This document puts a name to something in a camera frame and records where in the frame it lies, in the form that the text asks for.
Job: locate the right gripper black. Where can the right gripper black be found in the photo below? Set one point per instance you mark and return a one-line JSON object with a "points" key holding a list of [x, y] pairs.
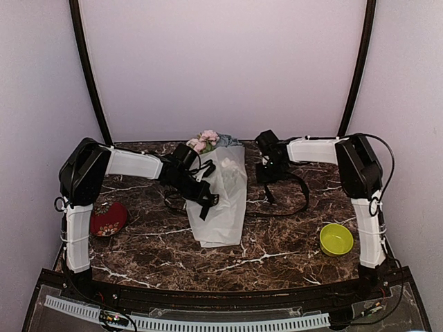
{"points": [[262, 178]]}

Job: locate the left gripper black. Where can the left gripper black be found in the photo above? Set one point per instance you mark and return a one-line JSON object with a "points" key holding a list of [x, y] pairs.
{"points": [[198, 197]]}

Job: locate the black ribbon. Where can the black ribbon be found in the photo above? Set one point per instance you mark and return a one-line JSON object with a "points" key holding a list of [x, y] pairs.
{"points": [[283, 197]]}

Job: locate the white fake rose stem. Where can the white fake rose stem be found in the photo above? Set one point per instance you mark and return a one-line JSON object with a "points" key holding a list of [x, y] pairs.
{"points": [[194, 143]]}

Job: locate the translucent white wrapping paper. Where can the translucent white wrapping paper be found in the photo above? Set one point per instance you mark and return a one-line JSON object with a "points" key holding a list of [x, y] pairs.
{"points": [[224, 223]]}

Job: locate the pink peony fake stem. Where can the pink peony fake stem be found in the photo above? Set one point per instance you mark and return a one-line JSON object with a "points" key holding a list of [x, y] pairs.
{"points": [[207, 140]]}

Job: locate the blue fake rose bunch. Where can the blue fake rose bunch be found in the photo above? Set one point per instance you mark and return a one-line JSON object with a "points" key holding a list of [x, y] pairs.
{"points": [[226, 140]]}

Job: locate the lilac hydrangea fake bunch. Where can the lilac hydrangea fake bunch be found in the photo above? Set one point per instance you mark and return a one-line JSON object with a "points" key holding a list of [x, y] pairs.
{"points": [[230, 173]]}

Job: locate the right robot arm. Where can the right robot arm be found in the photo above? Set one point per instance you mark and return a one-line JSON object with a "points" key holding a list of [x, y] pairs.
{"points": [[360, 173]]}

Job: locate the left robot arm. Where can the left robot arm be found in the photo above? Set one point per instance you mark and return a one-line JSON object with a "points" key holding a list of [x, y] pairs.
{"points": [[82, 175]]}

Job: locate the red floral dish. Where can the red floral dish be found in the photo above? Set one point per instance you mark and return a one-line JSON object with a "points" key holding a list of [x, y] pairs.
{"points": [[108, 219]]}

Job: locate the yellow-green bowl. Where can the yellow-green bowl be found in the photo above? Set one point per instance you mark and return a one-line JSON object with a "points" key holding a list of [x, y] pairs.
{"points": [[335, 240]]}

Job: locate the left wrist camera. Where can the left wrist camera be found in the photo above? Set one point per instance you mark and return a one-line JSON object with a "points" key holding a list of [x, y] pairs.
{"points": [[204, 170]]}

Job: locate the black front rail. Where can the black front rail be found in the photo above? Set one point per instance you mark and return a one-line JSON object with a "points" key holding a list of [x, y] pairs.
{"points": [[324, 297]]}

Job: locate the right black frame post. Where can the right black frame post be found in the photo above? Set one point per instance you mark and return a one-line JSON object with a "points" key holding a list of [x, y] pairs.
{"points": [[364, 44]]}

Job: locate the black frame post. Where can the black frame post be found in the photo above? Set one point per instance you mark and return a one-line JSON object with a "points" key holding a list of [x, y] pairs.
{"points": [[80, 39], [364, 44]]}

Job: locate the left black frame post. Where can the left black frame post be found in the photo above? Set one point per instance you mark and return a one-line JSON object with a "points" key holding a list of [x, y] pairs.
{"points": [[80, 39]]}

